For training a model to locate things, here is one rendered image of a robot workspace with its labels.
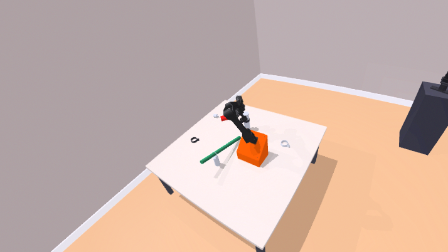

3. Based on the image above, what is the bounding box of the green cylindrical pole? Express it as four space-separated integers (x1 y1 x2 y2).
200 136 241 164

